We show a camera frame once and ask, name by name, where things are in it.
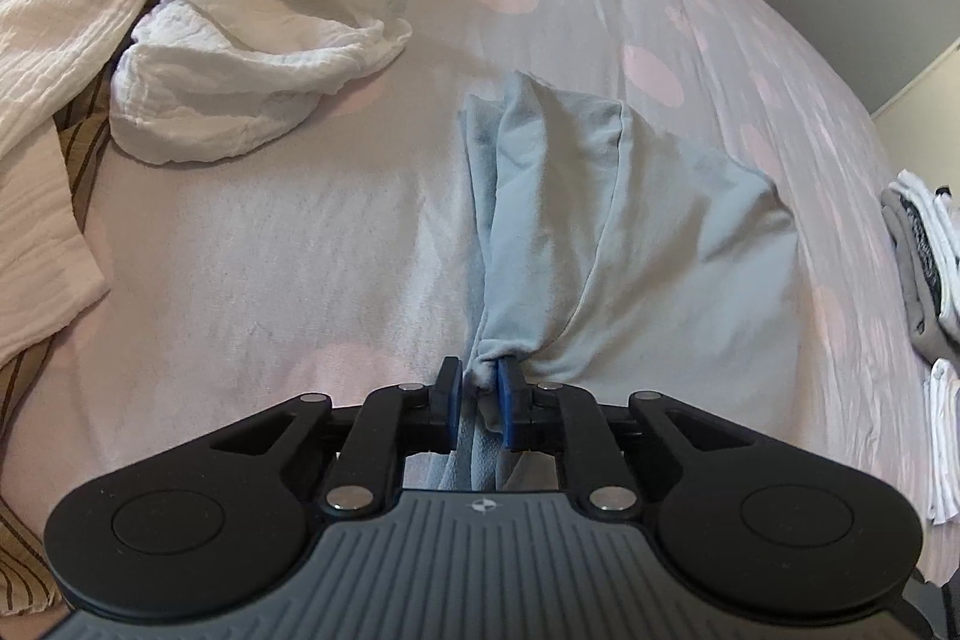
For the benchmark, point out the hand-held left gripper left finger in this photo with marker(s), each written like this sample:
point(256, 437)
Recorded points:
point(450, 404)

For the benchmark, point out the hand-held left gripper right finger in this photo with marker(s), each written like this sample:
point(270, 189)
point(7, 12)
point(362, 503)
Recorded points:
point(508, 404)

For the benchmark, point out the grey-blue shirt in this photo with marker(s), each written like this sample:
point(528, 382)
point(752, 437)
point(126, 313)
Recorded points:
point(600, 220)

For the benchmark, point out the polka dot bed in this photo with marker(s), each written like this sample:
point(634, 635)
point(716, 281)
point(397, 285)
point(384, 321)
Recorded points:
point(262, 235)

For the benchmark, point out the folded grey garment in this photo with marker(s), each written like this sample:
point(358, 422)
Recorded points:
point(911, 295)

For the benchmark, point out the folded white cloth pile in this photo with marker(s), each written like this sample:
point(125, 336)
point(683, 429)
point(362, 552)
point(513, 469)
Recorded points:
point(946, 445)

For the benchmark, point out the folded black white patterned garment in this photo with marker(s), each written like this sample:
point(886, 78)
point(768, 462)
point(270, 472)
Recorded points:
point(924, 250)

